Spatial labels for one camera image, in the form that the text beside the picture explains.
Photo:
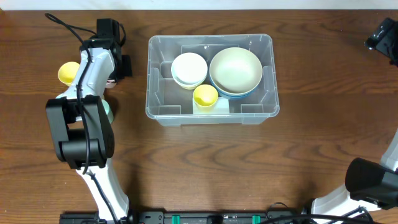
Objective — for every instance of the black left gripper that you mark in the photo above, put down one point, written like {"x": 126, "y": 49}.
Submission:
{"x": 128, "y": 66}

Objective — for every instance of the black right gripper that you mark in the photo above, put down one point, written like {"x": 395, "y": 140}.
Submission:
{"x": 382, "y": 38}

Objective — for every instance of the pink cup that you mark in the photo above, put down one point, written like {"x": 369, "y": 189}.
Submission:
{"x": 111, "y": 84}

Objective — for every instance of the green cup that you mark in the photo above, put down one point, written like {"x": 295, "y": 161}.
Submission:
{"x": 108, "y": 111}

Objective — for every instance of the small white bowl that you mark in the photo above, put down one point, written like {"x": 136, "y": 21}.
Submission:
{"x": 189, "y": 69}

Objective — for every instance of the small yellow bowl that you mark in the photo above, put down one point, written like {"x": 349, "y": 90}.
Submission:
{"x": 188, "y": 86}

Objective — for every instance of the yellow cup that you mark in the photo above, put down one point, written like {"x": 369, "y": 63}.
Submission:
{"x": 67, "y": 72}
{"x": 205, "y": 98}

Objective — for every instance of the large beige bowl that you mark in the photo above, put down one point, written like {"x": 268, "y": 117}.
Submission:
{"x": 235, "y": 71}

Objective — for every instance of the large dark blue bowl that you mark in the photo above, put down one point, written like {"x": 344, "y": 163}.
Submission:
{"x": 231, "y": 96}

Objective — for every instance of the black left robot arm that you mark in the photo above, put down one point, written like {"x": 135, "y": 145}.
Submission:
{"x": 81, "y": 130}

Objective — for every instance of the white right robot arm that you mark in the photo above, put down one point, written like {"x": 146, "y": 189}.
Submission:
{"x": 368, "y": 186}

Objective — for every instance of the clear plastic storage box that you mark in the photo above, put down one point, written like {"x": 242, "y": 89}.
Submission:
{"x": 171, "y": 105}

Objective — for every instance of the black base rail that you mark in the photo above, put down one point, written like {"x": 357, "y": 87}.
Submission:
{"x": 199, "y": 218}

